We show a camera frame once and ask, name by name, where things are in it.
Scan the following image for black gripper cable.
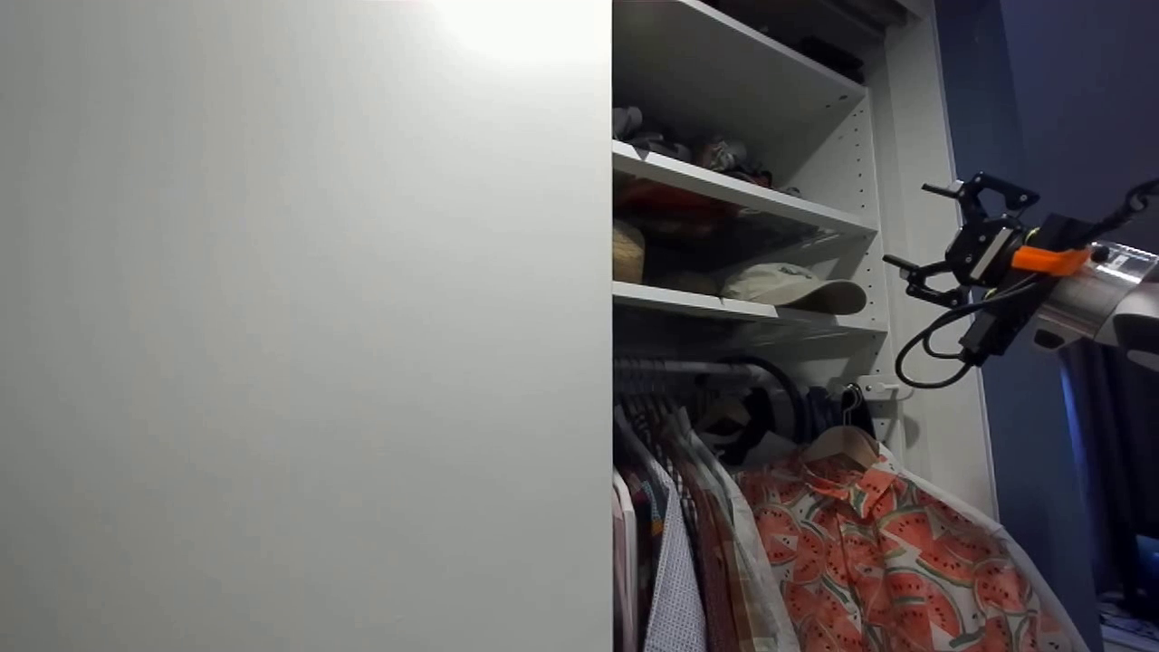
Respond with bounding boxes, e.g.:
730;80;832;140
893;284;1009;396

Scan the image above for white hanging shirt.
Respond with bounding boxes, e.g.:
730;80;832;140
611;414;709;652

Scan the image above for watermelon print shirt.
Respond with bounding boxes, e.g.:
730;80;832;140
737;447;1092;652

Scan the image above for beige folded item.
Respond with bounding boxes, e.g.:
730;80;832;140
611;218;649;283

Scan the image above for white sliding closet door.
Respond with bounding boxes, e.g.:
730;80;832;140
0;0;618;652

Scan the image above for orange camera mount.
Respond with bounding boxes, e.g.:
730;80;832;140
1011;242;1094;278

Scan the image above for hanging clothes on rail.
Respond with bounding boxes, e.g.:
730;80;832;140
674;410;800;652

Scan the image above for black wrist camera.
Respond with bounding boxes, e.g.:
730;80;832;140
960;283;1042;364

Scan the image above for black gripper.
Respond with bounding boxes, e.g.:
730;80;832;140
883;169;1042;307

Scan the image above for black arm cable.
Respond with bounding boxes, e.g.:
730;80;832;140
1082;173;1159;242

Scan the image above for dark red folded item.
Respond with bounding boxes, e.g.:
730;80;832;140
619;177;741;240

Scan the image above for grey crumpled item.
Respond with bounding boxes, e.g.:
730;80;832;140
694;130;756;177

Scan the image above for black hanging strap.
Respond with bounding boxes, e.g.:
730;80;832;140
721;358;814;446

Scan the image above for wooden clothes hanger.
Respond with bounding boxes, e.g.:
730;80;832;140
800;419;893;469

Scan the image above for white closet shelving unit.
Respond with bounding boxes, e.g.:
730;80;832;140
608;0;1009;520

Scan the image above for dark blue curtain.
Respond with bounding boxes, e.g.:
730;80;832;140
1062;346;1159;608

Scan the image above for metal clothes rail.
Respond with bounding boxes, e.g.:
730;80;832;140
611;355;776;391

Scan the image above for blue hanging fabric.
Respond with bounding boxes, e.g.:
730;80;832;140
934;0;1104;652

